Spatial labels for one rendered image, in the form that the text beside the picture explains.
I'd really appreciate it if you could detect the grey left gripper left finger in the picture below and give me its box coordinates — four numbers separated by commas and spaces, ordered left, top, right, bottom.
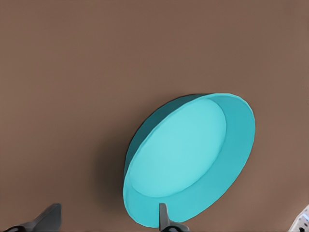
0, 203, 62, 232

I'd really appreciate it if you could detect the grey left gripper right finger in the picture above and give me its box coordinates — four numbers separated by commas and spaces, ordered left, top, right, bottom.
159, 203, 190, 232

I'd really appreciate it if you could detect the blue plate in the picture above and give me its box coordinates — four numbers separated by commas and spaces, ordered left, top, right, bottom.
122, 92, 256, 229

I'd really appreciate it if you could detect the silver frame post foot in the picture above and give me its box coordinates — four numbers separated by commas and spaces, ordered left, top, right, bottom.
288, 203, 309, 232

